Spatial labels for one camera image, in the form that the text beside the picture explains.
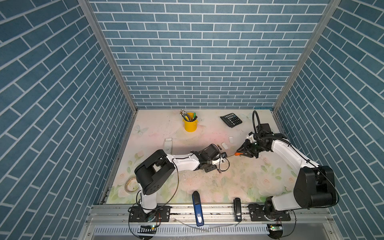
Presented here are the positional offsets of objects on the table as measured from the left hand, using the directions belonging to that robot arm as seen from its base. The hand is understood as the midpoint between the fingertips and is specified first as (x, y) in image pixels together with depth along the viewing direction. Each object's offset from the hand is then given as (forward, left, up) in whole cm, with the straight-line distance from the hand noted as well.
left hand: (212, 161), depth 92 cm
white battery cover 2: (+17, -15, 0) cm, 22 cm away
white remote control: (+12, +29, 0) cm, 31 cm away
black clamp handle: (-25, -10, +3) cm, 27 cm away
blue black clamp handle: (-26, +9, +4) cm, 27 cm away
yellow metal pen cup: (+25, +14, +4) cm, 29 cm away
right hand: (+2, -14, +11) cm, 18 cm away
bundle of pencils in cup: (+26, +18, +16) cm, 36 cm away
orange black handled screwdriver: (0, -13, +10) cm, 17 cm away
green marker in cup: (+30, +11, +11) cm, 33 cm away
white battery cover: (+12, -10, -1) cm, 16 cm away
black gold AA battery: (+11, -6, 0) cm, 12 cm away
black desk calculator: (+33, -17, +2) cm, 37 cm away
